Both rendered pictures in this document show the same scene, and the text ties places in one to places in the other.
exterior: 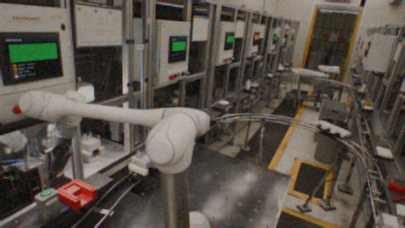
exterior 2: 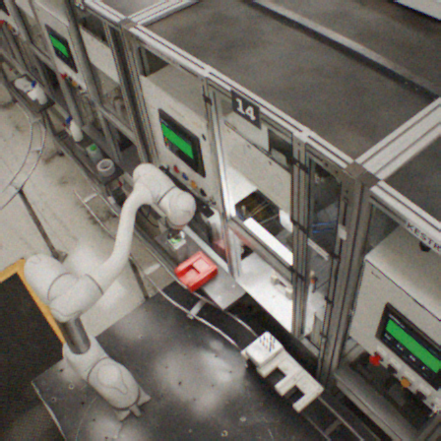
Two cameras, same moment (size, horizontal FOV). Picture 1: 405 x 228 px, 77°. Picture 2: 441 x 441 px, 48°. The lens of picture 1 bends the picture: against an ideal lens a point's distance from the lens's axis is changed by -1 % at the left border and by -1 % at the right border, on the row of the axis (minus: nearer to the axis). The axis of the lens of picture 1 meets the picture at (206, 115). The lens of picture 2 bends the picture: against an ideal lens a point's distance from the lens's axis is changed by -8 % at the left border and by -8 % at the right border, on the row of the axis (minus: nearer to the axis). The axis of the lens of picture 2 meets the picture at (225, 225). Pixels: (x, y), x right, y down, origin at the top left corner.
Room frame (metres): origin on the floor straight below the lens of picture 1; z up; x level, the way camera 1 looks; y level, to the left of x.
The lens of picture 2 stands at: (1.96, -0.44, 2.95)
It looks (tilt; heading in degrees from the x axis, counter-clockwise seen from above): 51 degrees down; 123
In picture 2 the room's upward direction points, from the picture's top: 9 degrees counter-clockwise
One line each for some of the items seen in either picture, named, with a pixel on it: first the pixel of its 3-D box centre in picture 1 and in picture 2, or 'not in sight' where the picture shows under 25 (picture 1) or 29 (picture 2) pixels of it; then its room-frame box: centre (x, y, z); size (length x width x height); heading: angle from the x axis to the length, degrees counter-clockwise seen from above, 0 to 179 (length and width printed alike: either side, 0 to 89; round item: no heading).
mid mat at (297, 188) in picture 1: (310, 179); not in sight; (2.91, -1.45, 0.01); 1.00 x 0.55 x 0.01; 155
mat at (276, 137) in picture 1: (286, 114); not in sight; (5.47, -1.78, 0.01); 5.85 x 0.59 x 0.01; 155
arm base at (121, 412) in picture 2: not in sight; (126, 397); (1.00, 0.00, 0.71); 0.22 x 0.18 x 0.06; 155
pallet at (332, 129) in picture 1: (331, 130); not in sight; (2.60, -1.36, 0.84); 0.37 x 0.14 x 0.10; 33
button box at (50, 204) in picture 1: (46, 203); (179, 246); (0.95, 0.70, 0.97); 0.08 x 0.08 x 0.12; 65
